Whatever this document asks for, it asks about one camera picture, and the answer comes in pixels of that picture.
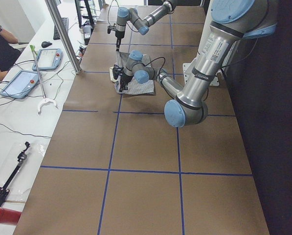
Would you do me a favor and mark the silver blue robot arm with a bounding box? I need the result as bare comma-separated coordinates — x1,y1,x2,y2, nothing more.
112,0,278,127
107,0,178,51

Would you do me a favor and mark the seated person in black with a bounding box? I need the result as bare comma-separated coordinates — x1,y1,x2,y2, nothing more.
0,25,21,81

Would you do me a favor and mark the aluminium frame post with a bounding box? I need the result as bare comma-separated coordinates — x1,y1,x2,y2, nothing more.
45,0,81,74

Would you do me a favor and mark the red cylinder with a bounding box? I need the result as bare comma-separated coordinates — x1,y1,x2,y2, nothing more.
0,207,22,225

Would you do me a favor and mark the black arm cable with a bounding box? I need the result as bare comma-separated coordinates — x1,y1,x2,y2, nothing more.
145,56,167,81
107,0,119,27

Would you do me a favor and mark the black computer mouse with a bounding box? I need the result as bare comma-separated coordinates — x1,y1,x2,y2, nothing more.
41,41,52,48

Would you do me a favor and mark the lower blue teach pendant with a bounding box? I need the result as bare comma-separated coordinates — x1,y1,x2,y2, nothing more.
0,70,39,99

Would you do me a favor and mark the upper blue teach pendant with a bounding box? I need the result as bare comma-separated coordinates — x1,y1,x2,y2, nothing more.
33,48,63,71

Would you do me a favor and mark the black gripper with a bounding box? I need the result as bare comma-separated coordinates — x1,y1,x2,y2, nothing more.
112,64,133,93
107,23,125,52

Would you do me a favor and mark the blue teach pendant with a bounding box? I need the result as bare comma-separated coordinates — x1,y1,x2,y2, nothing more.
33,48,63,71
0,70,39,99

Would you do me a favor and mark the black computer keyboard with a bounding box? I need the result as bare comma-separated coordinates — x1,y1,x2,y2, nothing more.
53,17,69,41

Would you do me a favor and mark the navy white striped polo shirt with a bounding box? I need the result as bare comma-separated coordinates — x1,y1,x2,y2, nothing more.
110,50,156,95

